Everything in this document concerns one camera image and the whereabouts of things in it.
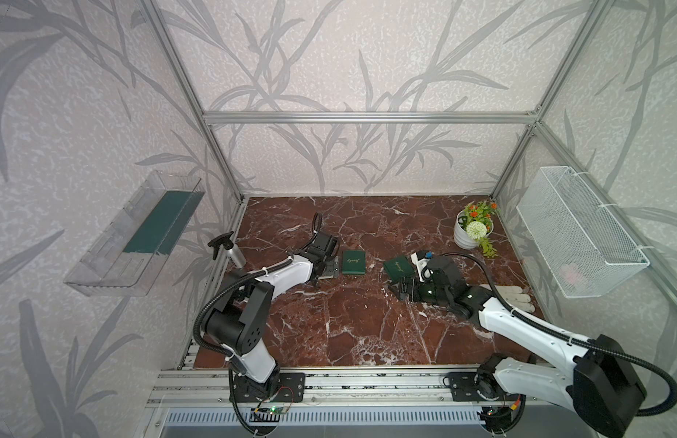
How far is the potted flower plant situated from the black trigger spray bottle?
0.81 meters

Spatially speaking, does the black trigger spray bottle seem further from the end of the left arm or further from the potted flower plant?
the potted flower plant

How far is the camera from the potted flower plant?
92 centimetres

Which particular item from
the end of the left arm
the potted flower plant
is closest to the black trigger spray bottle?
the end of the left arm

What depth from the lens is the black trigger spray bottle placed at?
2.86 feet
